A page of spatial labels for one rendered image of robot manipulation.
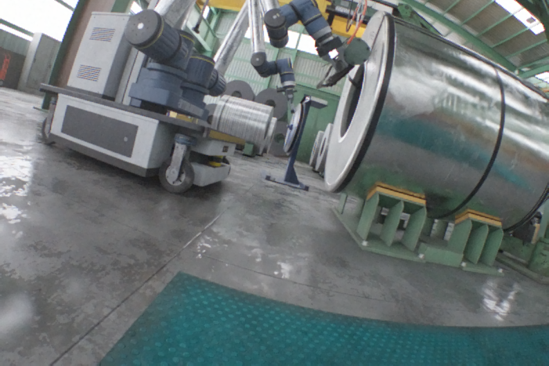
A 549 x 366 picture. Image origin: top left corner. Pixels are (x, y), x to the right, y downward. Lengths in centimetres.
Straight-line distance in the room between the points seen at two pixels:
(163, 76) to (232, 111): 519
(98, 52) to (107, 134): 64
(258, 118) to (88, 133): 535
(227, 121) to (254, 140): 76
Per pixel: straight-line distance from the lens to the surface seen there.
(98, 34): 199
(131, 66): 186
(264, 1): 159
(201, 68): 200
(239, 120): 660
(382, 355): 63
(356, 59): 152
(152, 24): 137
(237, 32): 234
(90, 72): 192
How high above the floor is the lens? 33
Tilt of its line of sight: 2 degrees down
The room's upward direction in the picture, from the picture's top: 16 degrees clockwise
